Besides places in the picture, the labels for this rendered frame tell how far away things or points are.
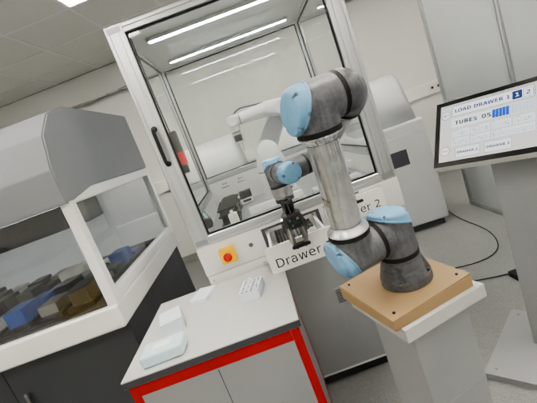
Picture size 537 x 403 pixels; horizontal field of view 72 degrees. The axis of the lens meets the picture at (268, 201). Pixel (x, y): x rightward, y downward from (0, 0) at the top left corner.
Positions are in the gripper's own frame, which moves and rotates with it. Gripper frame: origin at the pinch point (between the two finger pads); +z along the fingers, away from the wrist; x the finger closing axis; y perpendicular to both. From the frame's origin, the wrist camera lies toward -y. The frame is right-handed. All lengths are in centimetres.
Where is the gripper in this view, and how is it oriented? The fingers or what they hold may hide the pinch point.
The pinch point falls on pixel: (300, 243)
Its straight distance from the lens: 144.2
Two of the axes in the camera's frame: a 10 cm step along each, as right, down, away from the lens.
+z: 3.4, 9.2, 1.9
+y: 0.6, 1.8, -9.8
